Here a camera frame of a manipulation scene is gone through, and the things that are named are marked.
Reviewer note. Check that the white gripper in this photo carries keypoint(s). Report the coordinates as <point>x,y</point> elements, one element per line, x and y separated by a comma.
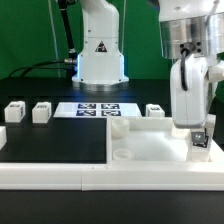
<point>193,82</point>

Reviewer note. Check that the white square table top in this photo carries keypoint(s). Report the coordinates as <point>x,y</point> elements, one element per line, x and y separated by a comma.
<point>156,139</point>

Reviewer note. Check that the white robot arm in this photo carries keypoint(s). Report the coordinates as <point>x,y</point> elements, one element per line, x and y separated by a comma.
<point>192,34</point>

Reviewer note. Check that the white U-shaped obstacle fence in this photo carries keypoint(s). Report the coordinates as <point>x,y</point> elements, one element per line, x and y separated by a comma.
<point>51,163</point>

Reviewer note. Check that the white marker sheet with tags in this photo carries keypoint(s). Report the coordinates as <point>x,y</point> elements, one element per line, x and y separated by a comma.
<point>95,110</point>

